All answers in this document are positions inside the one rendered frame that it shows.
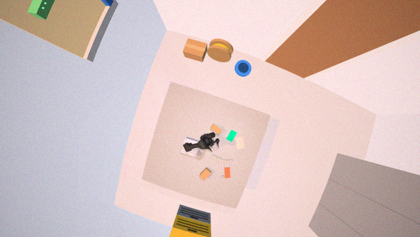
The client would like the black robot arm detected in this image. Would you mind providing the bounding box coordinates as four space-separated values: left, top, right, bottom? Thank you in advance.
183 132 215 152

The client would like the green flat block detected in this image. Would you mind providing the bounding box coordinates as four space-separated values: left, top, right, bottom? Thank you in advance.
227 130 237 141

